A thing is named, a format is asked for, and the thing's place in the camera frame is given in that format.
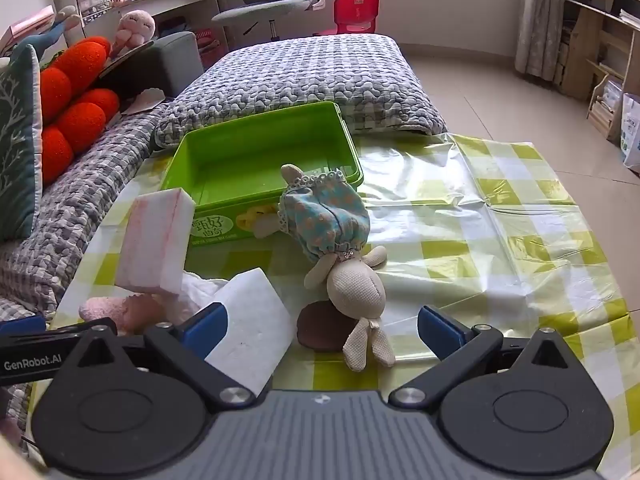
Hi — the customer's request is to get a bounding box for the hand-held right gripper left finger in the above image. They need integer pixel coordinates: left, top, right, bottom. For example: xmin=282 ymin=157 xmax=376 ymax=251
xmin=62 ymin=303 xmax=257 ymax=411

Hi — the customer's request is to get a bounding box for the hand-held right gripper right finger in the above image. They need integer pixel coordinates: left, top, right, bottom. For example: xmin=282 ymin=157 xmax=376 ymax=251
xmin=389 ymin=305 xmax=581 ymax=411

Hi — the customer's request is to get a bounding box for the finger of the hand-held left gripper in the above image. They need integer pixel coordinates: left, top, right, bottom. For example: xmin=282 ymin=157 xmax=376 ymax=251
xmin=46 ymin=317 xmax=118 ymax=340
xmin=0 ymin=315 xmax=47 ymax=336

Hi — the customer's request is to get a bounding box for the pink plush toy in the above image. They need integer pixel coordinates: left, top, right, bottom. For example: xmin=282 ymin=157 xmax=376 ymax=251
xmin=79 ymin=292 xmax=171 ymax=336

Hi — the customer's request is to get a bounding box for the white cloth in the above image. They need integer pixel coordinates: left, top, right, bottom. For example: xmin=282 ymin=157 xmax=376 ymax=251
xmin=160 ymin=270 xmax=231 ymax=328

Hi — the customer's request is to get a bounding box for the white sponge block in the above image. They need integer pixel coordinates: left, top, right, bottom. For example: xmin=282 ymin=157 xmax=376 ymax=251
xmin=205 ymin=267 xmax=293 ymax=396

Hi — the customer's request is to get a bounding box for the beige bunny doll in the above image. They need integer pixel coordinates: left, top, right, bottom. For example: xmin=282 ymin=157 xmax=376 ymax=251
xmin=252 ymin=162 xmax=397 ymax=373

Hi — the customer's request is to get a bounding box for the pink stained sponge block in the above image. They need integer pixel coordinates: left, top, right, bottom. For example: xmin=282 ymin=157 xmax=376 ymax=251
xmin=115 ymin=187 xmax=197 ymax=295

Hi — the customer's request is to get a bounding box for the round brown powder puff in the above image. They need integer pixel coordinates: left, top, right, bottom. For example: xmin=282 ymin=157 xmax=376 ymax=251
xmin=297 ymin=301 xmax=358 ymax=353

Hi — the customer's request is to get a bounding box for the green plastic box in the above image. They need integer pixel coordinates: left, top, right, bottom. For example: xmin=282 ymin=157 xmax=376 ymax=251
xmin=160 ymin=101 xmax=365 ymax=247

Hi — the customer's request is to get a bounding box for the green checkered plastic tablecloth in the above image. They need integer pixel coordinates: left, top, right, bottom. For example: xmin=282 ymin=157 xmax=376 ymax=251
xmin=30 ymin=132 xmax=640 ymax=480

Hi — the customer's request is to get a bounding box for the grey quilted sofa cover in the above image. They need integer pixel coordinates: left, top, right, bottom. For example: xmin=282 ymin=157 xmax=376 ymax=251
xmin=0 ymin=105 xmax=171 ymax=321

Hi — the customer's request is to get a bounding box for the teal branch print pillow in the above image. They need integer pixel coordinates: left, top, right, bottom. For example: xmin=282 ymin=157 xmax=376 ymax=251
xmin=0 ymin=44 xmax=43 ymax=241

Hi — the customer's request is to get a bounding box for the orange carrot pillow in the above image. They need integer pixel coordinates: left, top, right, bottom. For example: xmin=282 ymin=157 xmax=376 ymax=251
xmin=39 ymin=35 xmax=121 ymax=186

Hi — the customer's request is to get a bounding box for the white scalloped paper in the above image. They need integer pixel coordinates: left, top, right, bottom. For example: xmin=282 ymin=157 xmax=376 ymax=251
xmin=122 ymin=87 xmax=166 ymax=116

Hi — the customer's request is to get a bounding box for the grey quilted chaise cover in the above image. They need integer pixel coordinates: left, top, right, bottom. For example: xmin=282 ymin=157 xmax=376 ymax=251
xmin=152 ymin=34 xmax=448 ymax=148

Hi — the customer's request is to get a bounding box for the white printed bag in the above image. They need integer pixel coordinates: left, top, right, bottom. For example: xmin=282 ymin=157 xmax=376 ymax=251
xmin=620 ymin=92 xmax=640 ymax=171

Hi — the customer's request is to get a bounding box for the blue plush toy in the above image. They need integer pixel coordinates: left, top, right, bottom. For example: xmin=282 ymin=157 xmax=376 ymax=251
xmin=11 ymin=6 xmax=83 ymax=66

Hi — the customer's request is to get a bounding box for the red basket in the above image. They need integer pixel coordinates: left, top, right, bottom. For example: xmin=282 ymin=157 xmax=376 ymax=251
xmin=192 ymin=27 xmax=216 ymax=53

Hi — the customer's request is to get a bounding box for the pink box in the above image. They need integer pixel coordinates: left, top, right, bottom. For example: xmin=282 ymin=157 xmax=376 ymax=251
xmin=0 ymin=5 xmax=56 ymax=43

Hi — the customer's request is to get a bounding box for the pink plush bunny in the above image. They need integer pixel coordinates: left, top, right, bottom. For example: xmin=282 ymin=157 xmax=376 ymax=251
xmin=111 ymin=10 xmax=157 ymax=56

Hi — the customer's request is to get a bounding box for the wooden shelf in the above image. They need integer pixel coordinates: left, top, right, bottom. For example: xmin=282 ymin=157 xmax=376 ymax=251
xmin=552 ymin=0 xmax=640 ymax=143

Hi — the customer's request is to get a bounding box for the red plastic chair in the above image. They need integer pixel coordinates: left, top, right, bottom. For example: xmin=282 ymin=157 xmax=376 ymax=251
xmin=315 ymin=0 xmax=381 ymax=37

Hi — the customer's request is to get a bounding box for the beige curtain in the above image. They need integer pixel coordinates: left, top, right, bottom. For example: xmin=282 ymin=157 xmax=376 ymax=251
xmin=515 ymin=0 xmax=568 ymax=81

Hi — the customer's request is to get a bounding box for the grey office chair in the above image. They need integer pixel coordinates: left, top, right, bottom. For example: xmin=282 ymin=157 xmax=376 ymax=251
xmin=211 ymin=0 xmax=328 ymax=41

